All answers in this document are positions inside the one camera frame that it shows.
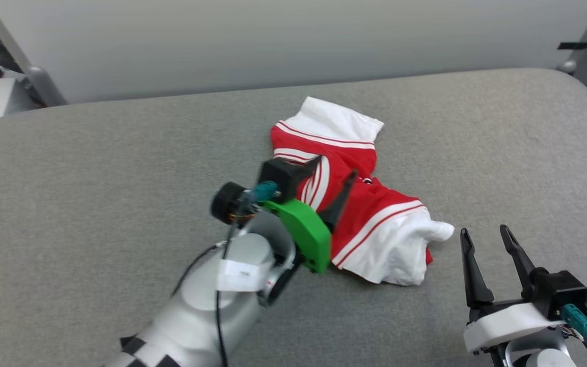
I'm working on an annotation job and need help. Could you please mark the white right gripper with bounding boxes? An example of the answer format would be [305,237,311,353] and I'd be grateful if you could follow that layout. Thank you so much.
[460,224,565,354]

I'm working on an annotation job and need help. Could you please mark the red and white basketball jersey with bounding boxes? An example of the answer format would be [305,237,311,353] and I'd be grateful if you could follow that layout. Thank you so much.
[271,96,455,286]

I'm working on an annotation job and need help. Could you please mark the white paper label tape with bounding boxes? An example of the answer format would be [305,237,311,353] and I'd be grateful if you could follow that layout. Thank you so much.
[216,258,275,293]

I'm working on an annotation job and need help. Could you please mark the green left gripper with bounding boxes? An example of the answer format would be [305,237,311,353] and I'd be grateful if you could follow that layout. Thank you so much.
[262,154,358,275]

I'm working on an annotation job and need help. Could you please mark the black round left gripper motor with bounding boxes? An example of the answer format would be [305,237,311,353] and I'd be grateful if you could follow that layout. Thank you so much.
[210,181,247,225]

